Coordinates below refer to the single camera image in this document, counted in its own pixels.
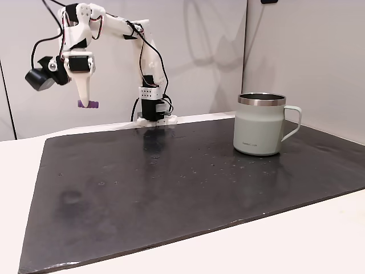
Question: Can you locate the black camera cable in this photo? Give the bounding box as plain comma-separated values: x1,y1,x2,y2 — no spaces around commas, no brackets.
30,0,75,71

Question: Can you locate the pale green steel-rimmed mug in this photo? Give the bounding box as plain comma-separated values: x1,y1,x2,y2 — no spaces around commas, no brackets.
233,92,302,157

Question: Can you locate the black table mat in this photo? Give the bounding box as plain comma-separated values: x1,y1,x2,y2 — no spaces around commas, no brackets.
17,116,365,274

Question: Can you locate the purple pen grip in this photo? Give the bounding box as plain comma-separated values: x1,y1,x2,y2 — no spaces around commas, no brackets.
77,100,100,109

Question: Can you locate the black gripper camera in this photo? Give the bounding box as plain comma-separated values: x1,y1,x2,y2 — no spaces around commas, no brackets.
25,56,71,92

